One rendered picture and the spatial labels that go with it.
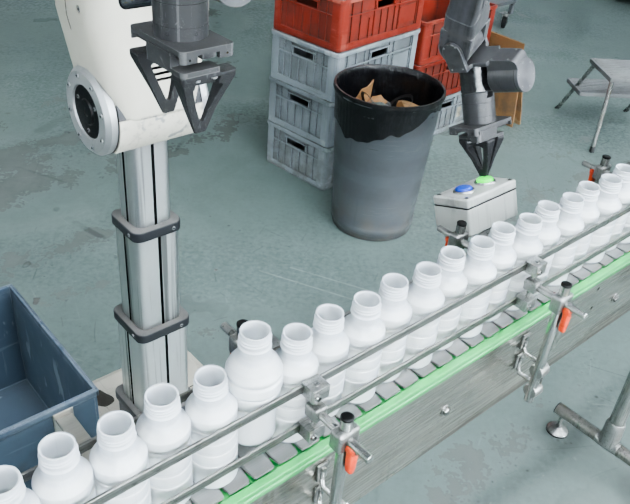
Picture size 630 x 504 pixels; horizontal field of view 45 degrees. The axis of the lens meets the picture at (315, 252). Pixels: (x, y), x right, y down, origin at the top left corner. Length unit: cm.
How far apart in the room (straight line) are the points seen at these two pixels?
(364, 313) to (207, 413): 24
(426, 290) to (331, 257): 206
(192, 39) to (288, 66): 271
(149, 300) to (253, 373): 76
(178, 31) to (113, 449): 43
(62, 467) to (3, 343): 67
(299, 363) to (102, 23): 64
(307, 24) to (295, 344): 259
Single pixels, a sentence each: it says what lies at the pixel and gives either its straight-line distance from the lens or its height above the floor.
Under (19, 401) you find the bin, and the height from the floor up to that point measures 73.
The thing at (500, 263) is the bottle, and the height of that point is 112.
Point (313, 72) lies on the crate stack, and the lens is 340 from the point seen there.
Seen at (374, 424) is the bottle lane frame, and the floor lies 98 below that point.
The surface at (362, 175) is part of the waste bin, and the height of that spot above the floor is 32.
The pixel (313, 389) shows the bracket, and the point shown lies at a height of 112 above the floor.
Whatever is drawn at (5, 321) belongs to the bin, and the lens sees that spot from 142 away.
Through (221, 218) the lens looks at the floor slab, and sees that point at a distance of 331.
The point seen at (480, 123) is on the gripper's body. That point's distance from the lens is 136.
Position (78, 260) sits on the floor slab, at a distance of 309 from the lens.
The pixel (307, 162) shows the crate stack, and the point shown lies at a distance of 358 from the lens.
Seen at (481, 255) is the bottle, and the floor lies 115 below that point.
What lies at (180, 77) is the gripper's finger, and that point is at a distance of 78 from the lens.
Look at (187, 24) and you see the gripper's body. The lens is 79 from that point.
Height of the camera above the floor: 176
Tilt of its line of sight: 34 degrees down
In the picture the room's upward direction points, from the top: 5 degrees clockwise
